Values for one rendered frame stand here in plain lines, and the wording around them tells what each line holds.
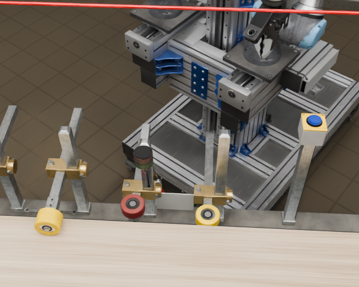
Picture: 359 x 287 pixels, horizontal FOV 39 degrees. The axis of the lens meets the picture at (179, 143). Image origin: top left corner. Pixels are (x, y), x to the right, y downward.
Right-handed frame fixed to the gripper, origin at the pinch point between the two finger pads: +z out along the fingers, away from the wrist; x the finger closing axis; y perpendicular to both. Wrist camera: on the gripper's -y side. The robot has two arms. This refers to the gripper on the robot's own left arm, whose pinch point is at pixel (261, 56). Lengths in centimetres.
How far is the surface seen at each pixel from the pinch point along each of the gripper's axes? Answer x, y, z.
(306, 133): -23.4, -9.5, 11.2
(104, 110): 128, 40, 132
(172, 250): -6, -51, 42
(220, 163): -2.5, -22.3, 28.7
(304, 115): -19.7, -5.2, 9.6
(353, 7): 55, 243, 129
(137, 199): 16, -43, 41
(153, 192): 15, -36, 45
